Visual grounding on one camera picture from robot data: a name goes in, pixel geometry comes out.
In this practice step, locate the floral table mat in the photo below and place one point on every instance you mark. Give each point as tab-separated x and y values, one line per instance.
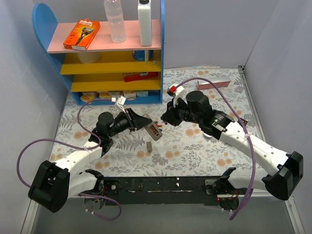
182	150

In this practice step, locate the blue can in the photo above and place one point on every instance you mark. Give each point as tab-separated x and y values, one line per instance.
142	55

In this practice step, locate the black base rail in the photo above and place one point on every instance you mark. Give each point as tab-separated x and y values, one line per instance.
170	190

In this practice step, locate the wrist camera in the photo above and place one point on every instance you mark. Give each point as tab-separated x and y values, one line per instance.
119	102
175	92

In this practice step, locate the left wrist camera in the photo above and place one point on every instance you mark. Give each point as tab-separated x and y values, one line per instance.
119	102

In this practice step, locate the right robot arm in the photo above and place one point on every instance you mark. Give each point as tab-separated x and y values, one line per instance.
279	173

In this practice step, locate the white grey remote control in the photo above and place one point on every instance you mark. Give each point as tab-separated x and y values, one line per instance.
207	135

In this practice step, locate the red box on shelf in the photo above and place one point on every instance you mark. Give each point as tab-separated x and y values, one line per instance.
129	77

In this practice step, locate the clear plastic bottle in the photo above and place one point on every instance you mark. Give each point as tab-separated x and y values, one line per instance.
114	15

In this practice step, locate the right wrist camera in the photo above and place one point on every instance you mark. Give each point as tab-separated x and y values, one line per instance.
175	92

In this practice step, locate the white plastic bottle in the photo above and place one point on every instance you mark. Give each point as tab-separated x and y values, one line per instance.
145	22

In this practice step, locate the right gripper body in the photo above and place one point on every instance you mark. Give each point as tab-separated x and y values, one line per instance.
174	115

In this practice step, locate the black remote control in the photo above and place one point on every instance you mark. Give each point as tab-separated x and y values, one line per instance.
245	122

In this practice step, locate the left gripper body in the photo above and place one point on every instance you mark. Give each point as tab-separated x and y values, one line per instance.
131	119

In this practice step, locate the orange razor box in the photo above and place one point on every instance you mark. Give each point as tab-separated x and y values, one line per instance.
82	35

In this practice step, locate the white cup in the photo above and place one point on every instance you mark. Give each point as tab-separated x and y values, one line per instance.
89	57

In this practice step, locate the small boxes row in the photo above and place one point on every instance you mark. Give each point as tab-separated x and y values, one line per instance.
132	96

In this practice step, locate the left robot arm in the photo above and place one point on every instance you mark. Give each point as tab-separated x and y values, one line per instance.
55	182

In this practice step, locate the grey battery cover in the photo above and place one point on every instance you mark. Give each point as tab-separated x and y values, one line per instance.
149	146

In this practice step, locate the blue shelf unit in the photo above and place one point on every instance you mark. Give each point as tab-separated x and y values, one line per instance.
116	58

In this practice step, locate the silver red long box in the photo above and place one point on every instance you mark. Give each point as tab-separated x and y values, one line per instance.
218	82

